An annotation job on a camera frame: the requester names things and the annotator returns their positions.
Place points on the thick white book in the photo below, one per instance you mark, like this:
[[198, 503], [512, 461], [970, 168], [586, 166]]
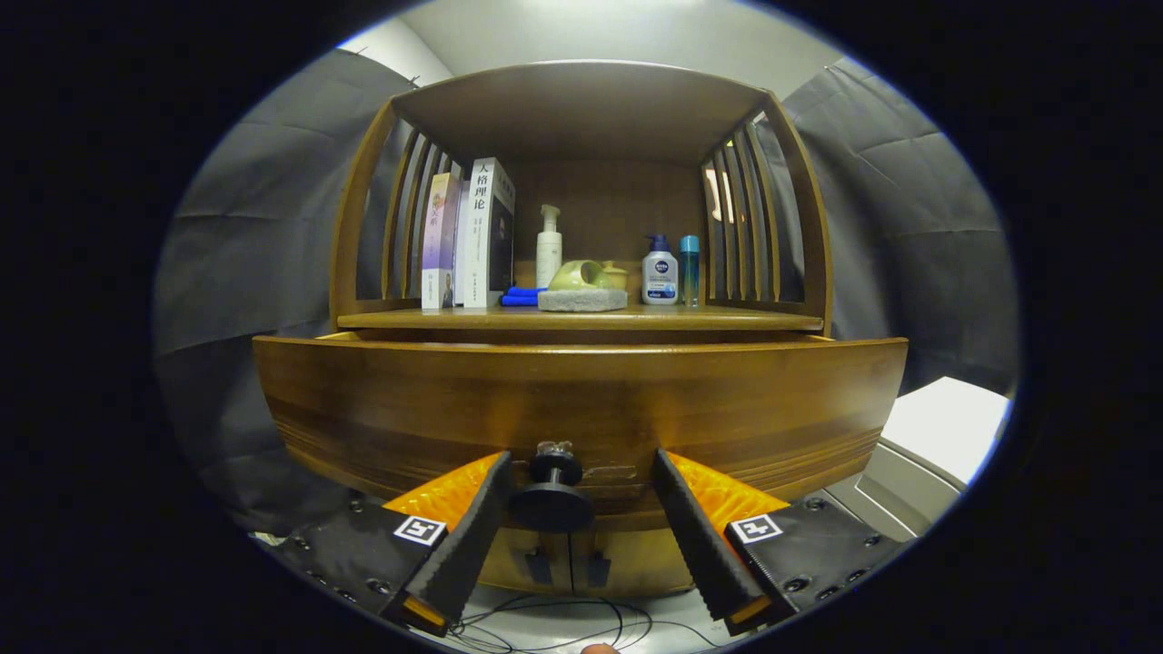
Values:
[[486, 236]]

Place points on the grey ribbed plastic object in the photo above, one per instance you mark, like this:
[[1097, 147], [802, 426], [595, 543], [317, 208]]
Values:
[[886, 495]]

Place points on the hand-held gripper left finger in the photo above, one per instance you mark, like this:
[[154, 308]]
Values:
[[472, 536]]

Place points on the wooden countertop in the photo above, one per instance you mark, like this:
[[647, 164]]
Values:
[[709, 318]]

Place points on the wooden drawer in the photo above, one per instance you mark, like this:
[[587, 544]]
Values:
[[581, 400]]

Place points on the black drawer knob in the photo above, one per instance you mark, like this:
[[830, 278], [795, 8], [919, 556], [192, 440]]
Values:
[[554, 500]]

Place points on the white board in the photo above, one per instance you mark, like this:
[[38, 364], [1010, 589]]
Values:
[[949, 422]]

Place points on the white pump bottle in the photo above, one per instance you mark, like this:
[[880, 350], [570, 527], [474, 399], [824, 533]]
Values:
[[548, 250]]

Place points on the wooden cabinet door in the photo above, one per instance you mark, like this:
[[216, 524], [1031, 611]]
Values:
[[636, 563], [513, 572]]

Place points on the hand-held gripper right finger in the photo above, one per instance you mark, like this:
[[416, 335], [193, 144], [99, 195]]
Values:
[[700, 536]]

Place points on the blue folded cloth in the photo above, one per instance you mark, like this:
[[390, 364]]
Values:
[[518, 296]]

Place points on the beige lidded tea cup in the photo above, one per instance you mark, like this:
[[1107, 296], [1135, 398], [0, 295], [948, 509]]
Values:
[[618, 274]]

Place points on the white blue-capped lotion bottle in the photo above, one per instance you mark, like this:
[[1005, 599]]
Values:
[[660, 277]]

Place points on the wooden cabinet with slatted hutch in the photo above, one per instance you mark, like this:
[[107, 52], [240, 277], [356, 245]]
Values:
[[600, 200]]

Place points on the pink purple book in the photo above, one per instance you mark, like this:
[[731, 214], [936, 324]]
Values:
[[440, 245]]

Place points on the slim teal bottle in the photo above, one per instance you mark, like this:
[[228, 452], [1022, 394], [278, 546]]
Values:
[[690, 268]]

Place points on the black backdrop cloth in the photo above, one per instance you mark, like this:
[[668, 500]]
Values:
[[263, 272]]

